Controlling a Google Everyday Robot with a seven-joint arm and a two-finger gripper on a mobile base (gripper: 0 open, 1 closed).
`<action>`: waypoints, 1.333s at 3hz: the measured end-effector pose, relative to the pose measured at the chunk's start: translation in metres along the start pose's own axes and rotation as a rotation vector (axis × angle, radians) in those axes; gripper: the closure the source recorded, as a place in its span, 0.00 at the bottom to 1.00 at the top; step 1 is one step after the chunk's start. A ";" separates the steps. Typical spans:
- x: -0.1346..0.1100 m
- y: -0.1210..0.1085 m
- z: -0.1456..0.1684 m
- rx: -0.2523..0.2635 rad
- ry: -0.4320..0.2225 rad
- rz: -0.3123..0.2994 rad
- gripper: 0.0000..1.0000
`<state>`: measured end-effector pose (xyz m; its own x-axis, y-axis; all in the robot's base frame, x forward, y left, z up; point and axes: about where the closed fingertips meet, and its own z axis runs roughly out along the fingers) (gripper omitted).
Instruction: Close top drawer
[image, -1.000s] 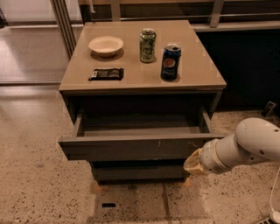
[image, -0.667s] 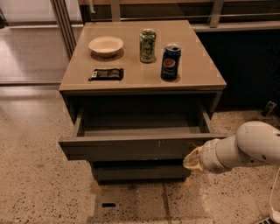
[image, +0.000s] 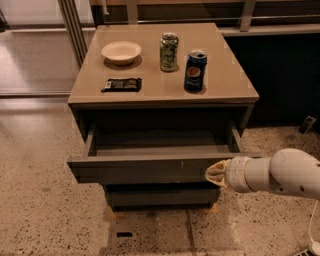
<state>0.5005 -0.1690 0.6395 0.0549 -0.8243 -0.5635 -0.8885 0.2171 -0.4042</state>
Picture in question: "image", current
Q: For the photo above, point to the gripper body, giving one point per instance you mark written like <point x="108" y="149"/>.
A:
<point x="237" y="174"/>

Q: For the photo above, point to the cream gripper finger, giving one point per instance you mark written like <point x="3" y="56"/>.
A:
<point x="216" y="179"/>
<point x="218" y="168"/>

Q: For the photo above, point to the grey top drawer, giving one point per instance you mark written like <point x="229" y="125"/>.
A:
<point x="154" y="157"/>

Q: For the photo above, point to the grey drawer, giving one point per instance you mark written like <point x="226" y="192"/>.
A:
<point x="126" y="196"/>
<point x="154" y="157"/>

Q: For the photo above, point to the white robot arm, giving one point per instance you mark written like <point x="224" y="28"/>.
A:
<point x="289" y="172"/>

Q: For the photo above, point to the grey drawer cabinet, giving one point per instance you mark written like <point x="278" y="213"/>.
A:
<point x="162" y="103"/>

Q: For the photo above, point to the grey lower drawer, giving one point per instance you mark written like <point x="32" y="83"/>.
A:
<point x="126" y="196"/>

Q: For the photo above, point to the small dark floor object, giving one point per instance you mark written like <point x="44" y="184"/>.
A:
<point x="307" y="124"/>

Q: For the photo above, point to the blue Pepsi can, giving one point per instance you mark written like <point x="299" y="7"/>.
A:
<point x="195" y="70"/>

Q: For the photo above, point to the green soda can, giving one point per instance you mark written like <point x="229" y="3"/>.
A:
<point x="168" y="51"/>

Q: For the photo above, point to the black snack packet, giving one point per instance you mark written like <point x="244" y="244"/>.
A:
<point x="122" y="85"/>

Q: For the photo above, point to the white bowl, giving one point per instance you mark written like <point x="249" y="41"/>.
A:
<point x="121" y="52"/>

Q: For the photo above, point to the metal railing frame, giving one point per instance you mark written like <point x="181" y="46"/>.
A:
<point x="260" y="31"/>

